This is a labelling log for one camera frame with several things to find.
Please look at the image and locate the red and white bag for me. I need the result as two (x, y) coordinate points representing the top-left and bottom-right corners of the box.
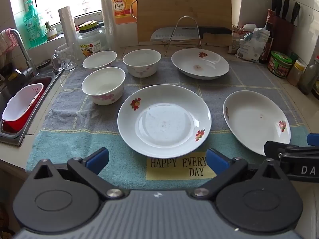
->
(228, 28), (246, 55)

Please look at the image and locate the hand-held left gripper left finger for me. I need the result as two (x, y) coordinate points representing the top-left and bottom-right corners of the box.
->
(32, 147), (125, 201)

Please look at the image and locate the red plastic basin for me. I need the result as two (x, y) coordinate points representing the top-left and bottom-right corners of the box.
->
(2, 76), (53, 133)

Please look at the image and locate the white floral plate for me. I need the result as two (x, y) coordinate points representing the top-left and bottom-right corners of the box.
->
(171, 48), (230, 80)
(223, 90), (291, 156)
(117, 85), (212, 158)

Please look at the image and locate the green lidded jar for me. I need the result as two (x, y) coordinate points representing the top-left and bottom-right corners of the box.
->
(267, 50), (293, 79)

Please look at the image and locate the tall plastic wrap roll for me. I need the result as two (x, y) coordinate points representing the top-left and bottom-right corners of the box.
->
(99, 0), (120, 51)

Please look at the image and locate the yellow lidded spice jar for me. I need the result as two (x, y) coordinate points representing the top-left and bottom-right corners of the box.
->
(287, 60), (306, 86)

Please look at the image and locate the black handled kitchen knife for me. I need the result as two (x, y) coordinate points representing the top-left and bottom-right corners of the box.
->
(150, 26), (232, 41)

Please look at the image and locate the steel sink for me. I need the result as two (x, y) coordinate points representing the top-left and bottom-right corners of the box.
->
(0, 62), (65, 147)

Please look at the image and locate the glass jar with yellow lid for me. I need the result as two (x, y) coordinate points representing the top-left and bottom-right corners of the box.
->
(78, 21), (106, 56)

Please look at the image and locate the small potted plant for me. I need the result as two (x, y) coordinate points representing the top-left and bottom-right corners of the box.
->
(44, 21), (58, 41)

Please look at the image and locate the white floral bowl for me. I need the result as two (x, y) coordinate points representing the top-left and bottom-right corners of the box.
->
(123, 49), (162, 78)
(82, 50), (117, 70)
(81, 67), (126, 106)

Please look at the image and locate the white bag with blue print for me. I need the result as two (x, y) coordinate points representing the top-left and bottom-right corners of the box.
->
(235, 27), (271, 61)

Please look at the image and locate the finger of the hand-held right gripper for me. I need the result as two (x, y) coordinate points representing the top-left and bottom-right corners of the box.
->
(264, 141), (319, 161)
(307, 133), (319, 146)

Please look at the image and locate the dark knife block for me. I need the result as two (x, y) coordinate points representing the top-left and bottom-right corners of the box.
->
(273, 14), (298, 53)

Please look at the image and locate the clear glass mug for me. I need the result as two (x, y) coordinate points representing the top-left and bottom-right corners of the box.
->
(51, 43), (78, 71)

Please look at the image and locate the grey and teal towel mat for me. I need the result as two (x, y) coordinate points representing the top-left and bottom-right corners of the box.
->
(25, 55), (312, 192)

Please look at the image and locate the bamboo cutting board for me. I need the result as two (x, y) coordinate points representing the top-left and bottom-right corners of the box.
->
(137, 0), (233, 47)

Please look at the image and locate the dark soy sauce bottle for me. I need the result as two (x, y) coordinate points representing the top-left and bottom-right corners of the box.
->
(259, 9), (275, 65)

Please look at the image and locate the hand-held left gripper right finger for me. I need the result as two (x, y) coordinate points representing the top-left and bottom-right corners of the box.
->
(191, 148), (283, 201)

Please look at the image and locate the metal faucet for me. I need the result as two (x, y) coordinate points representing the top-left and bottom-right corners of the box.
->
(9, 28), (39, 80)

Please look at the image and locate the orange cooking wine bottle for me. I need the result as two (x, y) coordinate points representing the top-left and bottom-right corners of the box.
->
(111, 0), (138, 25)

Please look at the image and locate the pink cloth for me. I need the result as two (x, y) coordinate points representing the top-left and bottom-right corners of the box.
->
(0, 28), (19, 55)

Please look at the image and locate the white colander basket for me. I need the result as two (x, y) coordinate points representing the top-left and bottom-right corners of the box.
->
(2, 83), (45, 123)

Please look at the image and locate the metal wire rack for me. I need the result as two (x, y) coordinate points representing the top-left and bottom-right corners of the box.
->
(164, 16), (203, 56)

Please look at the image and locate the clear plastic bag roll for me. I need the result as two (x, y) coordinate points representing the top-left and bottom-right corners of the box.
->
(58, 6), (80, 53)

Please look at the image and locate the green dish soap bottle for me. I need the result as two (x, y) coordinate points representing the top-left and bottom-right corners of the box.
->
(23, 0), (48, 49)

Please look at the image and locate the glass bottle with red cap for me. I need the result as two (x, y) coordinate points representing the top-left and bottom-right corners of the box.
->
(298, 55), (319, 95)

